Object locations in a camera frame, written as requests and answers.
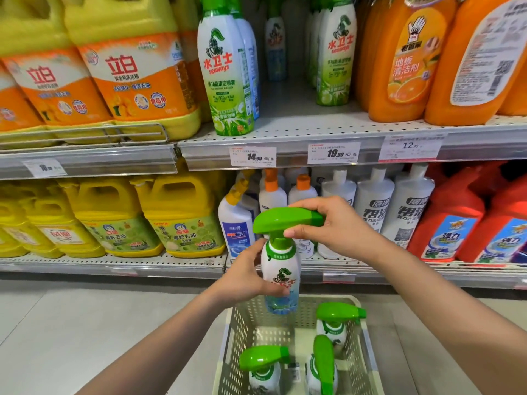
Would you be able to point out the person's left hand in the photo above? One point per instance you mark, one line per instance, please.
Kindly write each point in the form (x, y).
(238, 279)

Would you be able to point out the person's right hand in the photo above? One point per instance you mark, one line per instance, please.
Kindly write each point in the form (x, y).
(346, 230)

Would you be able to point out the person's left thumb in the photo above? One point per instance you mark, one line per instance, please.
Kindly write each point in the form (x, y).
(272, 290)

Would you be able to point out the person's right thumb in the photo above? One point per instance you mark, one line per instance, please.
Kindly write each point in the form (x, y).
(304, 231)

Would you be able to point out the white spray bottle blue base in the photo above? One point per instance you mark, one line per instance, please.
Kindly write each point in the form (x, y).
(280, 263)

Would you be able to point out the person's right forearm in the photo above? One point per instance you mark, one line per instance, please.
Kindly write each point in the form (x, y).
(448, 320)

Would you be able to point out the person's left forearm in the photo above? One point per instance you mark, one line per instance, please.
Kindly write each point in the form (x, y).
(160, 345)

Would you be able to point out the white bottle orange cap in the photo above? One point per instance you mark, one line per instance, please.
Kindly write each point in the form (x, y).
(302, 193)
(271, 197)

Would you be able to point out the white cleaner bottle black label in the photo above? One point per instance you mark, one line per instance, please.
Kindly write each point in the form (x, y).
(374, 197)
(405, 209)
(339, 187)

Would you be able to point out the white spray bottle green trigger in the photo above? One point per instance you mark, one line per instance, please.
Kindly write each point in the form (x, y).
(323, 362)
(263, 357)
(335, 314)

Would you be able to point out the white toilet cleaner yellow cap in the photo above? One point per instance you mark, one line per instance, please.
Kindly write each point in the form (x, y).
(234, 230)

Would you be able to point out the white price tag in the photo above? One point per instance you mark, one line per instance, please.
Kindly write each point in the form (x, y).
(411, 148)
(252, 157)
(334, 153)
(44, 168)

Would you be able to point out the beige plastic shopping basket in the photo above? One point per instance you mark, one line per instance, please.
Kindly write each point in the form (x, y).
(362, 366)

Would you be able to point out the red cleaner bottle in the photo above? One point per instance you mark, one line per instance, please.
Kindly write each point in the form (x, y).
(498, 234)
(448, 222)

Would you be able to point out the white spray bottle green label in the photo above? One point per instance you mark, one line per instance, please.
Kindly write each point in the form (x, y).
(311, 49)
(222, 78)
(335, 57)

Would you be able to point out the white spray bottle blue label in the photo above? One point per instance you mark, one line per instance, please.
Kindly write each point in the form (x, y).
(275, 45)
(252, 65)

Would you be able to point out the orange floor cleaner bottle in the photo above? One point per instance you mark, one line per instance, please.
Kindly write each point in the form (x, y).
(411, 65)
(514, 96)
(362, 57)
(477, 65)

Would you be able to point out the yellow detergent jug orange label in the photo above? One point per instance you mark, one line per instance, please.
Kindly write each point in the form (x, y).
(16, 111)
(136, 73)
(53, 78)
(190, 57)

